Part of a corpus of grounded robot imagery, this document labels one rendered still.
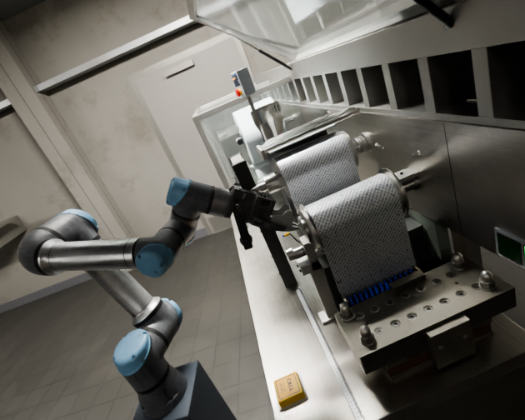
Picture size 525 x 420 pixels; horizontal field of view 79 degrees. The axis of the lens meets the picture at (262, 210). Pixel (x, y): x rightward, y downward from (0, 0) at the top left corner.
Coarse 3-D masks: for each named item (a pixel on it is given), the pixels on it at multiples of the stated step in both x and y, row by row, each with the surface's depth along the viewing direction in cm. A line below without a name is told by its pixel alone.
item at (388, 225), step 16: (400, 208) 85; (368, 224) 85; (384, 224) 86; (400, 224) 87; (336, 240) 85; (352, 240) 86; (368, 240) 87; (384, 240) 88; (400, 240) 89; (336, 256) 87; (352, 256) 88; (368, 256) 89; (384, 256) 90; (400, 256) 91; (336, 272) 89; (352, 272) 90; (368, 272) 91
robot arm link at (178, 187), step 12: (180, 180) 79; (168, 192) 78; (180, 192) 78; (192, 192) 79; (204, 192) 80; (168, 204) 80; (180, 204) 79; (192, 204) 79; (204, 204) 80; (192, 216) 82
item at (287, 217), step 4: (284, 212) 86; (288, 212) 86; (292, 212) 86; (272, 216) 86; (276, 216) 86; (280, 216) 86; (284, 216) 86; (288, 216) 86; (292, 216) 87; (272, 220) 86; (276, 220) 86; (280, 220) 86; (284, 220) 86; (288, 220) 87; (280, 224) 86; (284, 224) 87; (288, 224) 87; (288, 228) 87; (292, 228) 88; (296, 228) 88
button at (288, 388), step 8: (288, 376) 89; (296, 376) 88; (280, 384) 88; (288, 384) 87; (296, 384) 86; (280, 392) 86; (288, 392) 85; (296, 392) 84; (280, 400) 84; (288, 400) 84; (296, 400) 84
